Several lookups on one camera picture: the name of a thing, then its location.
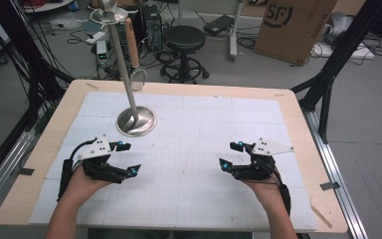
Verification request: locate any grey bag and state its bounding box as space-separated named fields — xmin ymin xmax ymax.
xmin=322 ymin=11 xmax=355 ymax=46

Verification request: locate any black round stool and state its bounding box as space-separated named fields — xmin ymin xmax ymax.
xmin=158 ymin=25 xmax=211 ymax=85

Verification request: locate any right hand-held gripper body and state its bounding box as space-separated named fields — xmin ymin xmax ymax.
xmin=230 ymin=137 xmax=294 ymax=182

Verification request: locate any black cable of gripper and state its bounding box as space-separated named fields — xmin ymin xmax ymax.
xmin=57 ymin=138 xmax=97 ymax=202
xmin=272 ymin=167 xmax=292 ymax=217

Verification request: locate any thin wooden stick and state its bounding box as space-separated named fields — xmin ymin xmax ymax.
xmin=309 ymin=203 xmax=333 ymax=230

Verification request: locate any metal utensil stand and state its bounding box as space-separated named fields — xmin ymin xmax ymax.
xmin=89 ymin=0 xmax=158 ymax=138

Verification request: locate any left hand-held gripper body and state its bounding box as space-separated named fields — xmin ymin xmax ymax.
xmin=75 ymin=133 xmax=127 ymax=185

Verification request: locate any black frame post with cables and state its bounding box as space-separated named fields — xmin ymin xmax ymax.
xmin=0 ymin=0 xmax=76 ymax=131

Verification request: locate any aluminium rail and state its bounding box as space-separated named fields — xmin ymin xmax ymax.
xmin=299 ymin=108 xmax=369 ymax=239
xmin=0 ymin=127 xmax=38 ymax=217

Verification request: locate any person's left hand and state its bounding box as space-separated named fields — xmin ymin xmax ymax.
xmin=59 ymin=165 xmax=113 ymax=209

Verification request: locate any black laptop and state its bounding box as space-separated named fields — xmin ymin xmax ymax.
xmin=203 ymin=14 xmax=235 ymax=37

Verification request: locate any black computer tower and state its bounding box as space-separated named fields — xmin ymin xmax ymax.
xmin=141 ymin=3 xmax=164 ymax=54

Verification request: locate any white power strip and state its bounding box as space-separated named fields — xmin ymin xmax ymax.
xmin=85 ymin=30 xmax=107 ymax=46

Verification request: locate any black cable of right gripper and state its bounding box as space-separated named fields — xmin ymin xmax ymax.
xmin=272 ymin=167 xmax=292 ymax=217

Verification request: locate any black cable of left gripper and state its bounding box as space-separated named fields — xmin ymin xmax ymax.
xmin=57 ymin=138 xmax=97 ymax=202

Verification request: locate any large cardboard box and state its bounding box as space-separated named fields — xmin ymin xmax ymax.
xmin=253 ymin=0 xmax=339 ymax=66

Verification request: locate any white grid mat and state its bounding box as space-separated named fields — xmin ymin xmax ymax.
xmin=28 ymin=91 xmax=317 ymax=232

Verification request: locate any white device with green light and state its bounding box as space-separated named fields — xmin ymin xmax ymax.
xmin=95 ymin=40 xmax=109 ymax=69

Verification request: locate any person's right hand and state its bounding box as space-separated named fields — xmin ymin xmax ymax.
xmin=243 ymin=177 xmax=285 ymax=209

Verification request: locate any white floor stand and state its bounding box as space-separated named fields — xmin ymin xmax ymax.
xmin=227 ymin=0 xmax=245 ymax=63

